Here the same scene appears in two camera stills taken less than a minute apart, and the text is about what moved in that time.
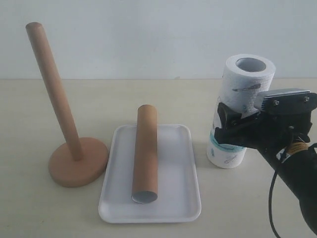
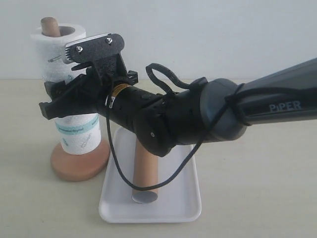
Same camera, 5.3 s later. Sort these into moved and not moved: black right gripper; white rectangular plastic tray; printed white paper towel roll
Moved: printed white paper towel roll; black right gripper
Not moved: white rectangular plastic tray
